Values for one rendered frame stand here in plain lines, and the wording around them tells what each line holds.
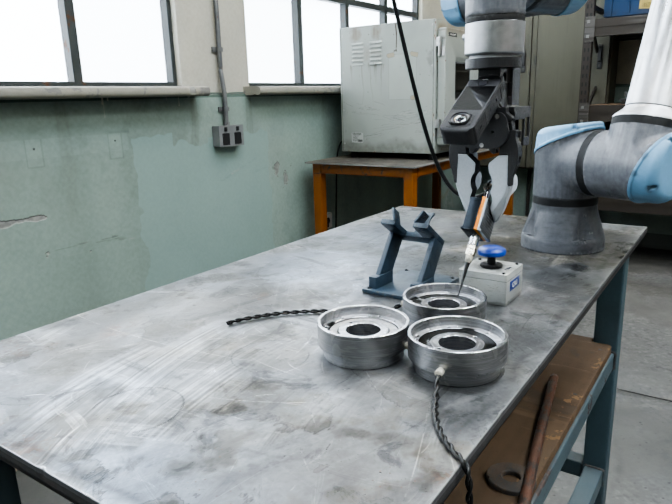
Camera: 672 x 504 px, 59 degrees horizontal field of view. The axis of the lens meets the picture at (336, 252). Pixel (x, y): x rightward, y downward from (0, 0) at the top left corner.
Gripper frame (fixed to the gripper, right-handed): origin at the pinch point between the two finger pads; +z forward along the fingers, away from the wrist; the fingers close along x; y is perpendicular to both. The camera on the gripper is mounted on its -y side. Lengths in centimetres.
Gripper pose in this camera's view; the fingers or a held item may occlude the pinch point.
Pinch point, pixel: (481, 211)
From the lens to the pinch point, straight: 83.8
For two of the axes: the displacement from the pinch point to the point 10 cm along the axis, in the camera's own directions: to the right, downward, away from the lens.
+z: 0.3, 9.7, 2.5
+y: 6.0, -2.2, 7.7
